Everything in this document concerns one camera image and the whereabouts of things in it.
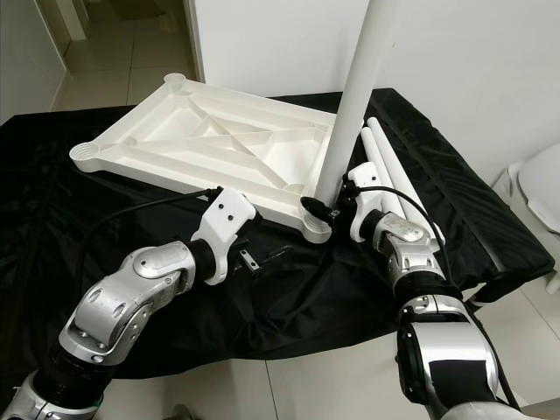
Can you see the white plastic table top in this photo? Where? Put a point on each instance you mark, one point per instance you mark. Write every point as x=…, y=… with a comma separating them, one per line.
x=201, y=136

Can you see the white door frame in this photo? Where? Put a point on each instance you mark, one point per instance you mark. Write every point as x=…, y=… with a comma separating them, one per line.
x=194, y=39

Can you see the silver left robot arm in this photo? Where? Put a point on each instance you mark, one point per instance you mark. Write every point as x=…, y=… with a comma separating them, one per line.
x=114, y=311

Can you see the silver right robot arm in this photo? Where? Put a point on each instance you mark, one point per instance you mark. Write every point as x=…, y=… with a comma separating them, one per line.
x=411, y=249

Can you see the black table cloth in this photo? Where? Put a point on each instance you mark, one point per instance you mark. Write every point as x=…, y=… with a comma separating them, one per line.
x=52, y=219

